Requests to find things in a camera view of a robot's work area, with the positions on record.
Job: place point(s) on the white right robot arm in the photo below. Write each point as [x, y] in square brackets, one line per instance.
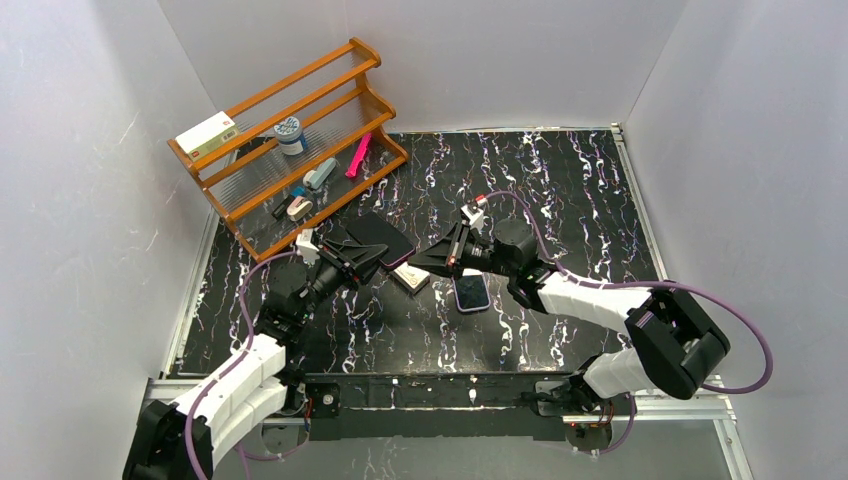
[674, 344]

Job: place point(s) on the purple phone case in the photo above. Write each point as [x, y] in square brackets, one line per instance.
[489, 301]

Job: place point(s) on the pink marker pen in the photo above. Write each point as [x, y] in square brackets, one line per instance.
[358, 157]

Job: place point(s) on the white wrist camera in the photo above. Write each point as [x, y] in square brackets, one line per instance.
[305, 246]
[473, 213]

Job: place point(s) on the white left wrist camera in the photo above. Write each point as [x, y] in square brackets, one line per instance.
[305, 246]

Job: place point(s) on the white red small box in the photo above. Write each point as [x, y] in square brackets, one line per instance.
[412, 279]

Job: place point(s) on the white cardboard box on shelf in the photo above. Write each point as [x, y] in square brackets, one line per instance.
[207, 136]

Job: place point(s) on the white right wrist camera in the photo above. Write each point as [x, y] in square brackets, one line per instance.
[473, 213]

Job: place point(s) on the black front base bar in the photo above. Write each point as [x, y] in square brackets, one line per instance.
[430, 405]

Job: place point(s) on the black phone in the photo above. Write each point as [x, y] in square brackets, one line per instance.
[372, 229]

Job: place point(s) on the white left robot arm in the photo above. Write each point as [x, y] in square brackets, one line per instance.
[187, 437]

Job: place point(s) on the orange wooden shelf rack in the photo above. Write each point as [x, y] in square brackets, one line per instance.
[289, 156]

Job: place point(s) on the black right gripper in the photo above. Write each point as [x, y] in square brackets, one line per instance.
[453, 250]

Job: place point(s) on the blue white round jar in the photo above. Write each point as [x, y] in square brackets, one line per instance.
[290, 136]

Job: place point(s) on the black smartphone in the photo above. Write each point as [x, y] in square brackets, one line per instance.
[472, 295]

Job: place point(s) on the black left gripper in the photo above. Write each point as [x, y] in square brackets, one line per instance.
[345, 262]

